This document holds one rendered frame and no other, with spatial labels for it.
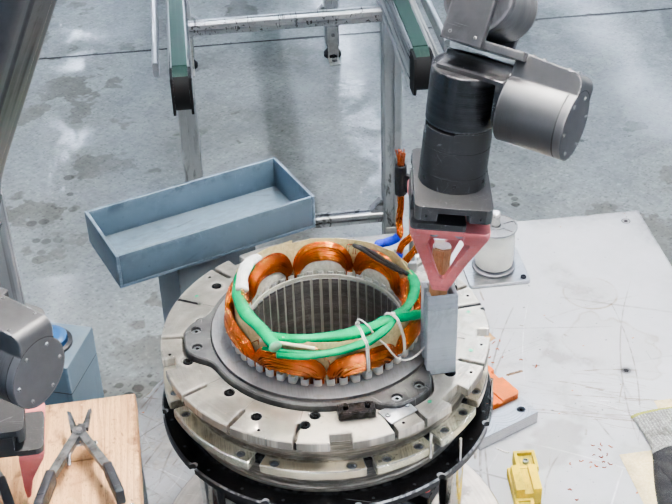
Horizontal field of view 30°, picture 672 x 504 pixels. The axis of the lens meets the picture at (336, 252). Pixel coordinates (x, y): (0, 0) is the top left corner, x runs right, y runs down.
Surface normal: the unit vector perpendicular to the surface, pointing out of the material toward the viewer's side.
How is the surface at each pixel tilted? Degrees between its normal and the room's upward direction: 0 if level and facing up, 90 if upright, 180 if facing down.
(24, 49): 114
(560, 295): 0
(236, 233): 90
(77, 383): 90
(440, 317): 90
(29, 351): 91
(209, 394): 0
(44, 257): 0
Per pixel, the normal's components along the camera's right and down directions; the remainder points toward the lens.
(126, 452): -0.03, -0.82
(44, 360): 0.87, 0.28
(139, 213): 0.47, 0.49
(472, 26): -0.44, 0.02
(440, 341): 0.16, 0.56
